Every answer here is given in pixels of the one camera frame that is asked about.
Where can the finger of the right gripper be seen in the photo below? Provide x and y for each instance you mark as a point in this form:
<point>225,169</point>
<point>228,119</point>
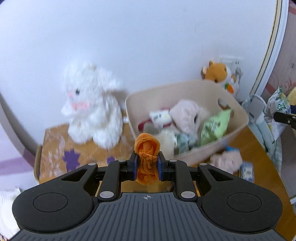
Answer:
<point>287,119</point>

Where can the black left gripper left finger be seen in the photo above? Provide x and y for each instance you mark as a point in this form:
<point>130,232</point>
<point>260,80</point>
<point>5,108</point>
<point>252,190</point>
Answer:
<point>69,200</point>

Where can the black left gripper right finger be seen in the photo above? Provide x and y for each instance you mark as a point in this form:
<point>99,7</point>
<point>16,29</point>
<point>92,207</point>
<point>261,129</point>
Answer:
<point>227,201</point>

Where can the small blue white packet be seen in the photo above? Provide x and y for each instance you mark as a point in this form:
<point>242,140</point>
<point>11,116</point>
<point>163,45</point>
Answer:
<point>246,171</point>

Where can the pink fluffy scrunchie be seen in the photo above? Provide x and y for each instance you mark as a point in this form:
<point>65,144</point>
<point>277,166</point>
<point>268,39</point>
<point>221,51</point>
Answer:
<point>228,161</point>

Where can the green snack bag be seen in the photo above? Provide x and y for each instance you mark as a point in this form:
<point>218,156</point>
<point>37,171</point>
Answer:
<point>215,127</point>

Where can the green knitted scrunchie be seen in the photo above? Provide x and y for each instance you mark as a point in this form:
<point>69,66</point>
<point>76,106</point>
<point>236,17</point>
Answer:
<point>184,143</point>

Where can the orange sock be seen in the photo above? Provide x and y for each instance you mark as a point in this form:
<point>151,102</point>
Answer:
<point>147,147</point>

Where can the pink cloth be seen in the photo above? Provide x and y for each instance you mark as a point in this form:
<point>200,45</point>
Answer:
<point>185,116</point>

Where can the red Hello Kitty plush clip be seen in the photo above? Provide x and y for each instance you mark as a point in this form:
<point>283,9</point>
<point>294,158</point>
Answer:
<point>160,119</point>

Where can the white panda snack bag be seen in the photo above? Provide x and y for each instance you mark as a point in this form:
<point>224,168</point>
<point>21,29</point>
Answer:
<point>278,102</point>

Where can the cream sock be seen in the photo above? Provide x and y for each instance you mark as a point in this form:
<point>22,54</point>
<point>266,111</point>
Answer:
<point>167,142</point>

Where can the yellow rolled towel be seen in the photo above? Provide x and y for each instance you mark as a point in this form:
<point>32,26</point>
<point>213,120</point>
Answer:
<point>292,97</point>

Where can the floral patterned box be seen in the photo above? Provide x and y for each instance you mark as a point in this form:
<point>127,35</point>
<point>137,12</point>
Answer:
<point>59,154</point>

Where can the orange hamster plush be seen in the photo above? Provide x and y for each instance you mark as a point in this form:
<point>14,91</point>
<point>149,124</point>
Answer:
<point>223,76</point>

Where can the white plush bunny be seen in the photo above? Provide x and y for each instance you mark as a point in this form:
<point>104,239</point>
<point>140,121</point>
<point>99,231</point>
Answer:
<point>93,111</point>

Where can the beige storage bin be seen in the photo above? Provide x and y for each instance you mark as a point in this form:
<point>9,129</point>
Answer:
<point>210,97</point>

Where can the white wall socket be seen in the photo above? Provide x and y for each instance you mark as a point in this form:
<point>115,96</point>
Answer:
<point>234,64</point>

